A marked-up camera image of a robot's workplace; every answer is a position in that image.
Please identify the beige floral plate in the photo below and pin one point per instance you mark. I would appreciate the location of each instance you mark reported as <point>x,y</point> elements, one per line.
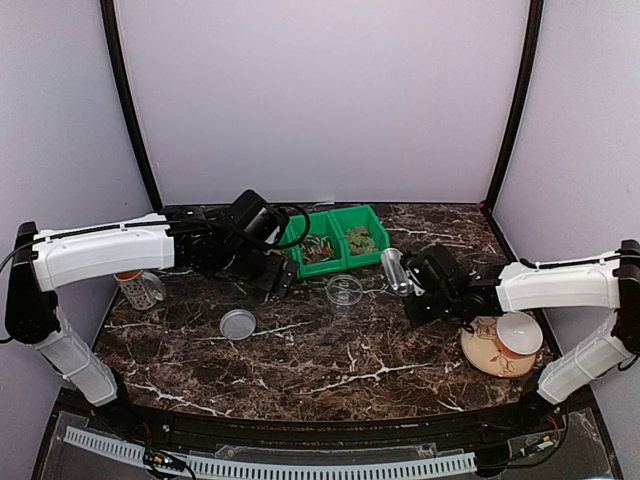
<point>484,351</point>

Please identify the white slotted cable duct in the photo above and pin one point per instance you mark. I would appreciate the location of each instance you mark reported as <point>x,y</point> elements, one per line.
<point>201,467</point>

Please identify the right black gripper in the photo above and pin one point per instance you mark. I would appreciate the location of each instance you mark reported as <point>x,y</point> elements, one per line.
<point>416,317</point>

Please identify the right black frame post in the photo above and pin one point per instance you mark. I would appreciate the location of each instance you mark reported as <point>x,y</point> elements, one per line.
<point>526,64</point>

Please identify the black frame post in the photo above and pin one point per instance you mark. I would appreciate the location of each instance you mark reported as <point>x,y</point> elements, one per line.
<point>526,64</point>
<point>117,61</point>

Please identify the left black frame post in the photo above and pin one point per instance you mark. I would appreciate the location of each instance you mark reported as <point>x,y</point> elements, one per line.
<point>117,61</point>

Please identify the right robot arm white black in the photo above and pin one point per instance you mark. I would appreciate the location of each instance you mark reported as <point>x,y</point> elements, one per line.
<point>433,285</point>

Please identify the white patterned mug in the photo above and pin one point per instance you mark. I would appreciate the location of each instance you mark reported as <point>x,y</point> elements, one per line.
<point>142,288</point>

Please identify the clear plastic cup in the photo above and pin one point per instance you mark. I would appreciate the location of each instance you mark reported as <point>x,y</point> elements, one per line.
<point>344,292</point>

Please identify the green bin mixed candies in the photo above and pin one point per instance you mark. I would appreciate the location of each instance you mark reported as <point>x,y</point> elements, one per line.
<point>322,251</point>

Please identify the grey round plastic lid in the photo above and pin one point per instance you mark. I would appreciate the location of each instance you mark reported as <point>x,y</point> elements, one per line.
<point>237,324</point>

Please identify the white orange bowl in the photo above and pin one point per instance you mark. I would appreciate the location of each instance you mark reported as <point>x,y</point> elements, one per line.
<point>518,334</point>

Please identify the black front rail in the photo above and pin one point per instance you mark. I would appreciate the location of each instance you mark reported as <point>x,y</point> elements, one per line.
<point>174,420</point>

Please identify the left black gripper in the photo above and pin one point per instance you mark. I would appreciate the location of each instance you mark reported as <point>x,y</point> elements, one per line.
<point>268,281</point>

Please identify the metal scoop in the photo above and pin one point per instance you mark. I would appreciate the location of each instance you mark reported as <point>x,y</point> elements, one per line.
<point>397,277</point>

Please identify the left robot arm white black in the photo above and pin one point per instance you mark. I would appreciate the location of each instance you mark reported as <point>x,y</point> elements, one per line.
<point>240,241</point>

